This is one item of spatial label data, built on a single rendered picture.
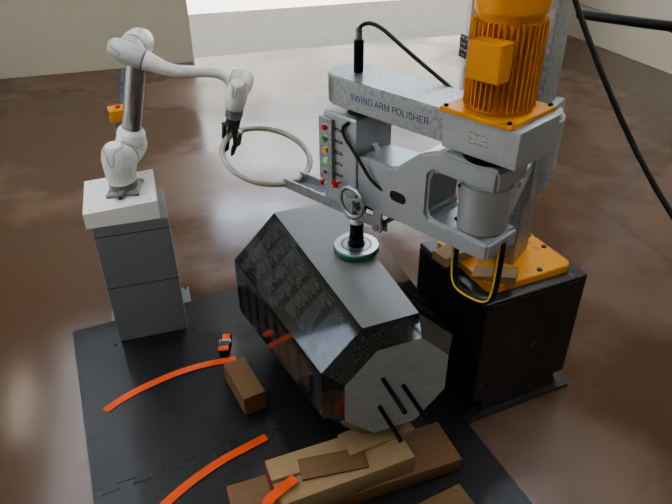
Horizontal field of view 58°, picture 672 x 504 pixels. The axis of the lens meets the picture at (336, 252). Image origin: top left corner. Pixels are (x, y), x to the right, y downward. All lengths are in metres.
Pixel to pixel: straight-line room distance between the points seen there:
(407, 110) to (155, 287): 2.01
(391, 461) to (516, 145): 1.53
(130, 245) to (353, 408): 1.61
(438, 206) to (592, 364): 1.74
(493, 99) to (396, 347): 1.05
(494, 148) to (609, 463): 1.83
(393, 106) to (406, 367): 1.07
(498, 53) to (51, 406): 2.85
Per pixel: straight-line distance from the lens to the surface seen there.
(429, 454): 3.04
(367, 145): 2.58
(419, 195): 2.38
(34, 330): 4.25
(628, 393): 3.74
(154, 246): 3.56
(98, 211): 3.46
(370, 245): 2.91
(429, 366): 2.69
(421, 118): 2.25
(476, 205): 2.24
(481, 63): 1.98
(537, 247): 3.26
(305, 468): 2.83
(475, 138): 2.11
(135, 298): 3.74
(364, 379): 2.55
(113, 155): 3.45
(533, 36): 2.03
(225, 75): 3.30
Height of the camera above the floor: 2.45
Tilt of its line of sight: 33 degrees down
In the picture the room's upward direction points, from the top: 1 degrees counter-clockwise
